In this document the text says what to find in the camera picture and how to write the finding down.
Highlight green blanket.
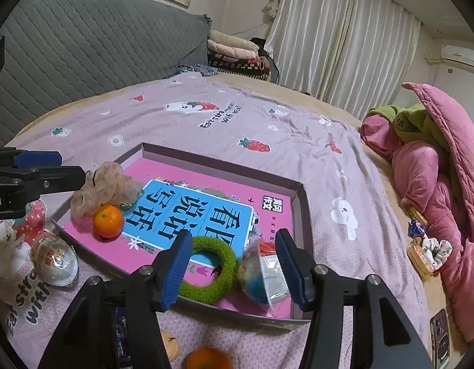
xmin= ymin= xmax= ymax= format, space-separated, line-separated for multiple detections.
xmin=370 ymin=102 xmax=449 ymax=147

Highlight white curtain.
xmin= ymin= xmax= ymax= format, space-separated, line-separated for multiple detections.
xmin=264 ymin=0 xmax=421 ymax=121

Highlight orange tangerine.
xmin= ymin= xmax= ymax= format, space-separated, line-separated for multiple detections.
xmin=92 ymin=204 xmax=124 ymax=239
xmin=186 ymin=348 xmax=234 ymax=369

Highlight white floral scrunchie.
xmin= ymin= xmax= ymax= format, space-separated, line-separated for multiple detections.
xmin=420 ymin=236 xmax=453 ymax=268

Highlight pink quilt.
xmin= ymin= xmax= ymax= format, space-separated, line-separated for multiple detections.
xmin=360 ymin=82 xmax=474 ymax=343

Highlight blue candy wrapper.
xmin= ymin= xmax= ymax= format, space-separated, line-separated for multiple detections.
xmin=408 ymin=219 xmax=428 ymax=239

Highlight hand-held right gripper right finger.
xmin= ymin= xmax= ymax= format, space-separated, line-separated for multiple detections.
xmin=275 ymin=228 xmax=434 ymax=369

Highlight dark checkered folded blanket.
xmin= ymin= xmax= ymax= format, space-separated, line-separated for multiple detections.
xmin=208 ymin=54 xmax=272 ymax=81

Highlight pink folded blanket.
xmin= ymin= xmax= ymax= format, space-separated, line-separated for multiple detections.
xmin=207 ymin=44 xmax=261 ymax=60

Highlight pink and blue book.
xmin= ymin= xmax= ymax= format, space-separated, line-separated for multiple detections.
xmin=62 ymin=157 xmax=299 ymax=319

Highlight blue snack packet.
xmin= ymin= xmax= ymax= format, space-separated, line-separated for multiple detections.
xmin=112 ymin=305 xmax=132 ymax=358

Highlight smartphone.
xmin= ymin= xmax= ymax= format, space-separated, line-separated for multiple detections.
xmin=429 ymin=307 xmax=451 ymax=369

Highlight beige organza scrunchie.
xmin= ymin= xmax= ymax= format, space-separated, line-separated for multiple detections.
xmin=70 ymin=161 xmax=142 ymax=220

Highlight white air conditioner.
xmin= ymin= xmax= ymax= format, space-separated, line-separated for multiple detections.
xmin=441 ymin=43 xmax=474 ymax=73

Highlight purple strawberry printed blanket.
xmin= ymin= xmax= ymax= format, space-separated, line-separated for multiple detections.
xmin=0 ymin=75 xmax=434 ymax=369

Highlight grey quilted headboard cover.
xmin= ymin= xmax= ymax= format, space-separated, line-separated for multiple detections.
xmin=0 ymin=0 xmax=211 ymax=149

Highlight plastic toy egg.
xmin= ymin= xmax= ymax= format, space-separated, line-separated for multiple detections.
xmin=237 ymin=238 xmax=295 ymax=310
xmin=29 ymin=231 xmax=79 ymax=287

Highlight walnut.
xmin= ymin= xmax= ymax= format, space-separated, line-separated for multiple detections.
xmin=160 ymin=331 xmax=181 ymax=364

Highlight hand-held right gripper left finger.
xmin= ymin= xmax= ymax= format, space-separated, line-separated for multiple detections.
xmin=37 ymin=234 xmax=193 ymax=369

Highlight green fuzzy ring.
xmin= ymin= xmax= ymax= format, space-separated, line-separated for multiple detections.
xmin=177 ymin=235 xmax=238 ymax=301

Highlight blue patterned cloth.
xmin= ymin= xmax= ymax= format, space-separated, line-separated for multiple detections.
xmin=177 ymin=63 xmax=218 ymax=77

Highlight beige folded blanket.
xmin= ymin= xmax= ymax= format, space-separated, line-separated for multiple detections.
xmin=208 ymin=30 xmax=259 ymax=50

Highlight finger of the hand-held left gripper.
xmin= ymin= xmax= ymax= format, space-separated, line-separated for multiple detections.
xmin=0 ymin=165 xmax=86 ymax=195
xmin=0 ymin=148 xmax=63 ymax=170

